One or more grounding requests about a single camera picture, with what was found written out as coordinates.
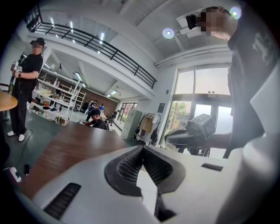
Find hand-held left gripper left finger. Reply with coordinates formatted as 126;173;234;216
32;145;157;224

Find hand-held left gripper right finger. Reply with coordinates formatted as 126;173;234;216
143;145;233;224

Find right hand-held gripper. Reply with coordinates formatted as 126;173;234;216
165;113;216;156

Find dark blue cover book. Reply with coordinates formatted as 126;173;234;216
137;169;158;210

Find person's right forearm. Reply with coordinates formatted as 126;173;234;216
206;132;233;152

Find clothes rack with garments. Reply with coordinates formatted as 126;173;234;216
131;112;163;147

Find dark wooden table white legs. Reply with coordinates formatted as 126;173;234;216
21;121;132;200

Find grey locker cabinet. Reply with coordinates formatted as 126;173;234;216
121;109;143;141

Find black-framed window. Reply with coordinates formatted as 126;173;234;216
159;65;232;158

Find white power strip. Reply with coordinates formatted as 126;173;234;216
8;166;24;183

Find person's black printed t-shirt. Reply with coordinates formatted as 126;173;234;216
223;4;277;158

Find white shelving rack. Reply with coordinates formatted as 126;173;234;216
30;70;84;126

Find round ceiling lamp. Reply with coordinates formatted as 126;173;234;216
162;28;175;41
229;6;242;19

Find black mezzanine railing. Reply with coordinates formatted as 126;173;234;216
26;4;158;89

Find person's head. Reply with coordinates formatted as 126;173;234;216
196;6;239;41

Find round light wooden table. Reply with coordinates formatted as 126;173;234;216
0;91;18;112

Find black floor cable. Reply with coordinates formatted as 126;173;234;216
16;128;34;172

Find person's black head camera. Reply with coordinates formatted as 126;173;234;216
185;14;198;30

